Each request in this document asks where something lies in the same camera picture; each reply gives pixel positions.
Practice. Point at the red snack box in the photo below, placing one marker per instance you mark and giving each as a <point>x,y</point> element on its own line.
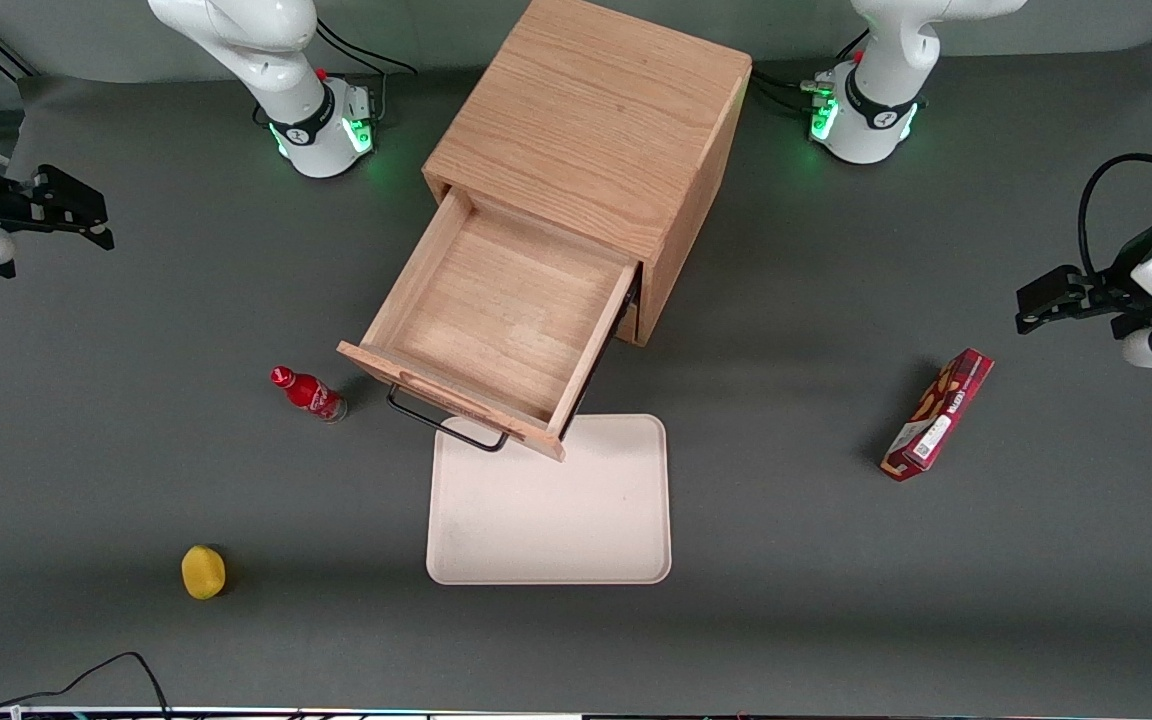
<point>936,415</point>

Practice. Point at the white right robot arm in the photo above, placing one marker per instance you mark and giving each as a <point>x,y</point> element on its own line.
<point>276,60</point>

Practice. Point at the small red soda bottle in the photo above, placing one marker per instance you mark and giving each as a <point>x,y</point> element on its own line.
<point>311,393</point>

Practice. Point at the yellow lemon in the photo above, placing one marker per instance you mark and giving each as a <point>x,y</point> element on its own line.
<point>203,572</point>

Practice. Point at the wooden drawer cabinet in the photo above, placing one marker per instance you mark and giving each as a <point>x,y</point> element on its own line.
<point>616,110</point>

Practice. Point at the beige plastic tray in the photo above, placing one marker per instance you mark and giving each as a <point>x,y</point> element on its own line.
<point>576,520</point>

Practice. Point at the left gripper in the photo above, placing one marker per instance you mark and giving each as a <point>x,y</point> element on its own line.
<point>1125,277</point>

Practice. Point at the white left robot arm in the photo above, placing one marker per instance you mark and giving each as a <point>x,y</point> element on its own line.
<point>876,60</point>

